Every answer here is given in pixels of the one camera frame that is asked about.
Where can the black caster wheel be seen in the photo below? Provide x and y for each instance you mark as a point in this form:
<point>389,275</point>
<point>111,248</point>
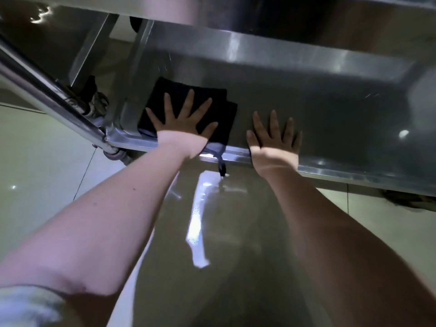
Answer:
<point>97,98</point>

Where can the person's left hand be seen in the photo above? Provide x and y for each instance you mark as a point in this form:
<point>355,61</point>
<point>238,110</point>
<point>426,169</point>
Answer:
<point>182,136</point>

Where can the dark blue cleaning cloth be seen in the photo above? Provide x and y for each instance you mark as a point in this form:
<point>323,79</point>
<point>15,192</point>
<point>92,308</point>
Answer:
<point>214,112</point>

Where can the person's right thumb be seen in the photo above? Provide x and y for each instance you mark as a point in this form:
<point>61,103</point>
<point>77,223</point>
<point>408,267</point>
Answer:
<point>251,138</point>

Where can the person's right hand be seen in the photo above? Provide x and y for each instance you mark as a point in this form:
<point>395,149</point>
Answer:
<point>274,153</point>

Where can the person's right forearm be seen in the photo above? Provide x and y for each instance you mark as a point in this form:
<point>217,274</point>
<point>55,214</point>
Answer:
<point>340,251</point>

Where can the person's right middle finger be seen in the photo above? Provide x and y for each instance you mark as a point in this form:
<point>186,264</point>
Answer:
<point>274,123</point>

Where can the person's left middle finger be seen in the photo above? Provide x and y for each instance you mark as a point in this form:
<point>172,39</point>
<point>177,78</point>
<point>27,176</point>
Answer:
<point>187,103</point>

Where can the person's left forearm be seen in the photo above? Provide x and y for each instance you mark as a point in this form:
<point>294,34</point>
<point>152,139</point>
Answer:
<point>112,214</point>

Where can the stainless steel cart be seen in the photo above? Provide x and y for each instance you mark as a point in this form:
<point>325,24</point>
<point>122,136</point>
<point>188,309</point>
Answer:
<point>323,108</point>

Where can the person's right little finger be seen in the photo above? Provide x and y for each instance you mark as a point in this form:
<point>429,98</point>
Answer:
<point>297,141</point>

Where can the person's left thumb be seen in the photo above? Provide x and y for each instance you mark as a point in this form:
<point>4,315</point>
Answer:
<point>209,129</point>

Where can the person's left little finger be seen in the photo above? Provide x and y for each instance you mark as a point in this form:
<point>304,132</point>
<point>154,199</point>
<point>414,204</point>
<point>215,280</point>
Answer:
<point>154,117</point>

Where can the white shirt sleeve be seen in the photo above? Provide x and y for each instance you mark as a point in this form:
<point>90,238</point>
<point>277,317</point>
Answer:
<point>27,308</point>

